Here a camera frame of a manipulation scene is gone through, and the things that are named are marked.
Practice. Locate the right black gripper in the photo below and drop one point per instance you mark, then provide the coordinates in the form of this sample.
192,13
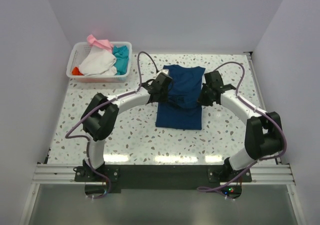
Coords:
204,95

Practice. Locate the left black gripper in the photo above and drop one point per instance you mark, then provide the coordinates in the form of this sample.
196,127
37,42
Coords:
165,92

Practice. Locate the blue mickey t-shirt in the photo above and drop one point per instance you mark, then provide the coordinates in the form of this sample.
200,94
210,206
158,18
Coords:
182,111

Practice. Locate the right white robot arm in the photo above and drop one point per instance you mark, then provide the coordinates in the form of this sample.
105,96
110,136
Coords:
263,130

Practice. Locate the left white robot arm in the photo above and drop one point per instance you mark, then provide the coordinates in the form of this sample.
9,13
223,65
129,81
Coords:
100,116

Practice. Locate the teal t-shirt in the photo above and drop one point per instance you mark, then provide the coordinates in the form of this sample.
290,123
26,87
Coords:
121,54

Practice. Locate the white t-shirt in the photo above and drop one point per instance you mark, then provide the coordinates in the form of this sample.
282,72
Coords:
98,62

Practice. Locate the pink t-shirt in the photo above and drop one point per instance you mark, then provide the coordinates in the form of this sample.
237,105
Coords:
104,44

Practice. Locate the orange t-shirt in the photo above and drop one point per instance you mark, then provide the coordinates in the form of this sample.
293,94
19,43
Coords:
76,72

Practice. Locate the white plastic laundry basket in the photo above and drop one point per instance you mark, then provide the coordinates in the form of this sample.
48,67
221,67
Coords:
81,50

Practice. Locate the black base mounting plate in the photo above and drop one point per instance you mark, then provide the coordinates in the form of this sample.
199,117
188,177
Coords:
115,178

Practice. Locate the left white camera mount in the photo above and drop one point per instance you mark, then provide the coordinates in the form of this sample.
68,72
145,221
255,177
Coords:
163,71

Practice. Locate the aluminium frame rail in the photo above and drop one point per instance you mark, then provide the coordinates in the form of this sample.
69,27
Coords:
45,174

